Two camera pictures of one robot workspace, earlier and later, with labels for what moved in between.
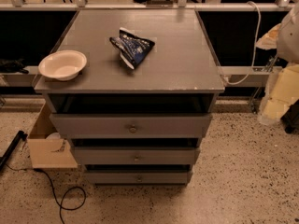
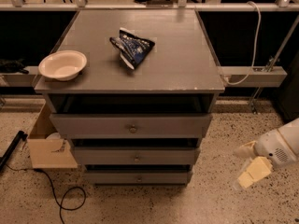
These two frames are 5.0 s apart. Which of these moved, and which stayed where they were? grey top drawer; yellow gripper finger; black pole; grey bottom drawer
Moved: yellow gripper finger
Stayed: grey top drawer; grey bottom drawer; black pole
